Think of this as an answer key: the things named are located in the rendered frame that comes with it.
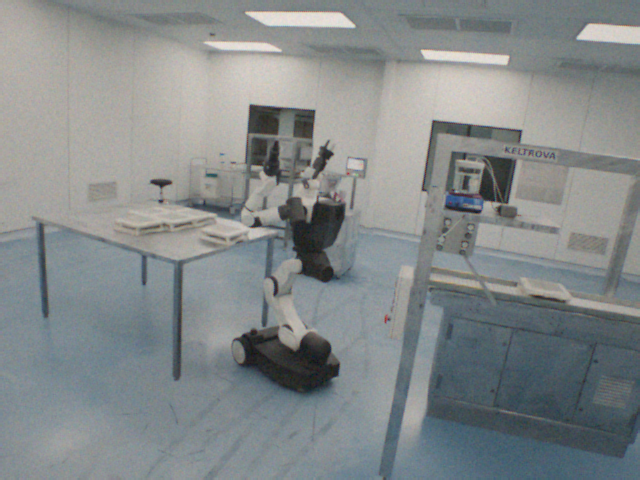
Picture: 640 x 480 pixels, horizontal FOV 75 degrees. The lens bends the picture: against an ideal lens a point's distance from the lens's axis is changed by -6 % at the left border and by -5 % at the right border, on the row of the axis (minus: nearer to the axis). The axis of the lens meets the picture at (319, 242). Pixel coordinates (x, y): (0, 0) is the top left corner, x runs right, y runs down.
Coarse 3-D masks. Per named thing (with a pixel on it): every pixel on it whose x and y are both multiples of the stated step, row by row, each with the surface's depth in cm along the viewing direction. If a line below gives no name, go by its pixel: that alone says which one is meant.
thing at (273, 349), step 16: (256, 336) 301; (272, 336) 309; (304, 336) 281; (320, 336) 281; (256, 352) 294; (272, 352) 290; (288, 352) 293; (304, 352) 279; (320, 352) 272; (272, 368) 281; (288, 368) 274; (304, 368) 275; (320, 368) 275; (336, 368) 286; (288, 384) 276; (304, 384) 270
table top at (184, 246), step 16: (96, 208) 357; (112, 208) 364; (128, 208) 370; (144, 208) 379; (48, 224) 304; (64, 224) 298; (80, 224) 303; (96, 224) 308; (112, 224) 313; (208, 224) 344; (240, 224) 356; (112, 240) 275; (128, 240) 278; (144, 240) 282; (160, 240) 286; (176, 240) 290; (192, 240) 295; (208, 240) 299; (256, 240) 321; (160, 256) 257; (176, 256) 257; (192, 256) 261; (208, 256) 274
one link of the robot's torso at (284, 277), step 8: (288, 264) 281; (296, 264) 275; (280, 272) 295; (288, 272) 283; (296, 272) 276; (272, 280) 298; (280, 280) 296; (288, 280) 293; (280, 288) 297; (288, 288) 303
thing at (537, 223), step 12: (444, 204) 249; (444, 216) 230; (456, 216) 228; (468, 216) 226; (480, 216) 225; (492, 216) 225; (504, 216) 230; (516, 216) 235; (528, 216) 241; (540, 216) 247; (516, 228) 221; (528, 228) 220; (540, 228) 218; (552, 228) 217
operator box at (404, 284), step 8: (400, 272) 170; (408, 272) 171; (400, 280) 165; (408, 280) 164; (400, 288) 166; (408, 288) 165; (400, 296) 166; (408, 296) 166; (400, 304) 167; (392, 312) 168; (400, 312) 168; (392, 320) 169; (400, 320) 168; (392, 328) 170; (400, 328) 169; (392, 336) 171; (400, 336) 170
